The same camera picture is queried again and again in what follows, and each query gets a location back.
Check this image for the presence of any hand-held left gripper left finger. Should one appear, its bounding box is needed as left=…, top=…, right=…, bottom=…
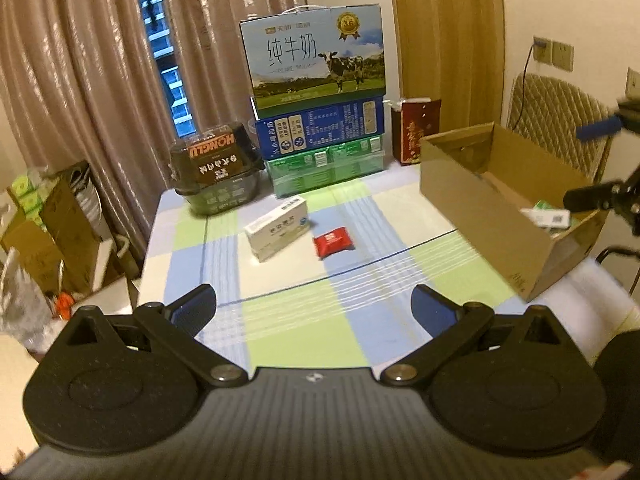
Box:
left=65, top=283, right=249, bottom=388

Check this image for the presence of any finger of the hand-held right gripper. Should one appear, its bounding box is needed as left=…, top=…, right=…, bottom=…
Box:
left=576, top=100, right=640, bottom=141
left=563, top=165, right=640, bottom=237

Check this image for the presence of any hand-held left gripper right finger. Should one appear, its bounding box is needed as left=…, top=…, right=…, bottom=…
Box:
left=380, top=284, right=563, bottom=388

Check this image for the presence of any white plant print medicine box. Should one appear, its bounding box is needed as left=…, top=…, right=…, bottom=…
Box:
left=520, top=207, right=571, bottom=230

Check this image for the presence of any brown cardboard box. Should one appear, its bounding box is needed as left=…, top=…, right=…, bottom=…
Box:
left=419, top=121, right=609, bottom=303

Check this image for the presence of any white medicine box green stripe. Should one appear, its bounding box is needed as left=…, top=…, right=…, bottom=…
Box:
left=244, top=195, right=310, bottom=263

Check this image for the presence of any red packet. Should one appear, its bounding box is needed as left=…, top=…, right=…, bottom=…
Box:
left=313, top=227, right=356, bottom=260

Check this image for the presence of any checked tablecloth desktop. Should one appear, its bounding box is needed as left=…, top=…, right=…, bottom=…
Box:
left=135, top=162, right=531, bottom=376

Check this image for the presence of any quilted chair back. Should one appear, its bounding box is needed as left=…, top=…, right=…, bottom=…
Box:
left=507, top=72, right=614, bottom=182

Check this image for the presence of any black chair armrest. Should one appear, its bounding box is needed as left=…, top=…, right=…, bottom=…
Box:
left=595, top=244, right=640, bottom=264

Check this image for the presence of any white foam cushion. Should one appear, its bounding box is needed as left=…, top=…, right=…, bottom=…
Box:
left=545, top=259, right=640, bottom=366

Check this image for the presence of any dark plastic food tub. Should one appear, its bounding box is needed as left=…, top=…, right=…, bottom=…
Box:
left=169, top=121, right=265, bottom=217

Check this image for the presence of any stack of white buckets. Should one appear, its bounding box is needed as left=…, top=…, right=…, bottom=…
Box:
left=74, top=164, right=117, bottom=242

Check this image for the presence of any tall cardboard box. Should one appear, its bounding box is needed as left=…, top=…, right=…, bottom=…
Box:
left=40, top=161, right=117, bottom=297

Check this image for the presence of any white printed plastic bag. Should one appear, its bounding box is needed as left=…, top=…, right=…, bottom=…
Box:
left=0, top=247, right=57, bottom=347

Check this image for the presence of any small open cardboard box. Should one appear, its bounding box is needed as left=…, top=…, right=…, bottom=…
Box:
left=0, top=217, right=66, bottom=296

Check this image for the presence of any green shrink-wrapped carton pack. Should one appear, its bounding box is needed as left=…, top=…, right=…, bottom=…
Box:
left=265, top=135, right=385, bottom=199

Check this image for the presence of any gold curtain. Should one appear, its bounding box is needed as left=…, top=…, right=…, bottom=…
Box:
left=389, top=0, right=505, bottom=127

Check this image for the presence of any red-brown gift box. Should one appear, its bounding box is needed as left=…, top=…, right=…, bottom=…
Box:
left=391, top=97, right=442, bottom=166

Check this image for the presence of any cream patterned mattress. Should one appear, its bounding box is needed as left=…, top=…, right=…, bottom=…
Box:
left=0, top=335, right=42, bottom=461

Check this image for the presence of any stack of green tissue packs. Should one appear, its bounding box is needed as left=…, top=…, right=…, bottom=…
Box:
left=7, top=169, right=52, bottom=227

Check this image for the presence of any blue milk carton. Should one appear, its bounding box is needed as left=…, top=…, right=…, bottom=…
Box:
left=251, top=95, right=385, bottom=162

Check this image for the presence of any window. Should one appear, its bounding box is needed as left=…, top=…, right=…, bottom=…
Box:
left=132, top=0, right=197, bottom=142

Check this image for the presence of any brown curtain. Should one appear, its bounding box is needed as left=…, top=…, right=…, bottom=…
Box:
left=0, top=0, right=307, bottom=241

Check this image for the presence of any cow print milk carton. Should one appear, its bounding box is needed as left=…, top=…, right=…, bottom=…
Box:
left=240, top=4, right=387, bottom=114

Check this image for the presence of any wall socket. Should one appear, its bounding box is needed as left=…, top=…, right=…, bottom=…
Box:
left=532, top=35, right=575, bottom=72

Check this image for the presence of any black wire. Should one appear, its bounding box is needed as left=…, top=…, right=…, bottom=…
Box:
left=519, top=45, right=547, bottom=117

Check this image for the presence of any orange handled tool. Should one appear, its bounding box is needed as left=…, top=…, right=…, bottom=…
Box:
left=54, top=291, right=77, bottom=319

